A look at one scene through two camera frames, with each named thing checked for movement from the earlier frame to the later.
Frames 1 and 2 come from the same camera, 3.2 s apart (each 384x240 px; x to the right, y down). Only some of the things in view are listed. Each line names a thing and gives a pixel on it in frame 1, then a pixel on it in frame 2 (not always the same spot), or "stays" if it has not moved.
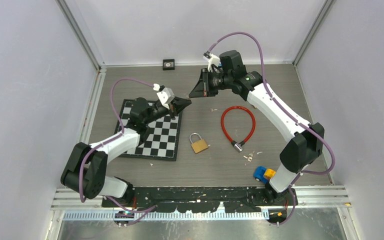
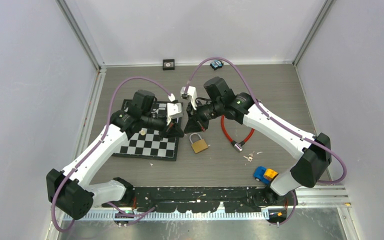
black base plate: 204,199 stays
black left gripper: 179,104 -> 171,131
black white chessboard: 161,143 stays
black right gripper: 203,88 -> 193,125
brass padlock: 199,146 stays
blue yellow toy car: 263,174 stays
